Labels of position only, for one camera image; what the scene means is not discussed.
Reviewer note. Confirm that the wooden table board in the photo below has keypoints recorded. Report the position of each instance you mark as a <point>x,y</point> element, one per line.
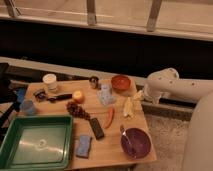
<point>107,151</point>

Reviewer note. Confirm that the small metal cup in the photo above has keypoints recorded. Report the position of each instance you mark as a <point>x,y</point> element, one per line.
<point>94,82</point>

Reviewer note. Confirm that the black remote bar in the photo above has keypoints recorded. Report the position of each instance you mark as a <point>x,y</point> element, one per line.
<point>96,128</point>

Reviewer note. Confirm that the yellow apple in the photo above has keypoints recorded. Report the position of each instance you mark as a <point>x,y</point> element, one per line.
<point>78,96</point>

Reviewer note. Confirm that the dark grape bunch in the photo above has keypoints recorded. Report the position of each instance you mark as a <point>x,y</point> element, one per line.
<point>77,111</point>

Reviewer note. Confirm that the blue sponge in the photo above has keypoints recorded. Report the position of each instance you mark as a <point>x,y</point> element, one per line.
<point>84,145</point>

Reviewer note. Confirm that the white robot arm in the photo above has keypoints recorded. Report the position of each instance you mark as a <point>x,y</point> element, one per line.
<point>198,153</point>

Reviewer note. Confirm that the blue cup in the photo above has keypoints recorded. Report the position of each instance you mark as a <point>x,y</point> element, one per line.
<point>27,106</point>

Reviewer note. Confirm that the red-brown bowl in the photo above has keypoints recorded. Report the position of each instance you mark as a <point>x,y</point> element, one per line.
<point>120,82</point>

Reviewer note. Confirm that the white cup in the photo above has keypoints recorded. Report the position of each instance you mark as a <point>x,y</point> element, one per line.
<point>50,80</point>

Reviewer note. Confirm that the purple bowl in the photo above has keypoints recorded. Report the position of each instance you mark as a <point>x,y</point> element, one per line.
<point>140,141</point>

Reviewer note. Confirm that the yellow banana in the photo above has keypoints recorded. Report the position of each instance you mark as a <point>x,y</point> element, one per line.
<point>128,109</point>

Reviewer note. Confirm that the green plastic tray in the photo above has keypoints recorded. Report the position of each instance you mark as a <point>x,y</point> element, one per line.
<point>37,143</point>

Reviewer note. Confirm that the metal spoon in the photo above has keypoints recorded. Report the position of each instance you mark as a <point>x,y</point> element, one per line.
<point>123,131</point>

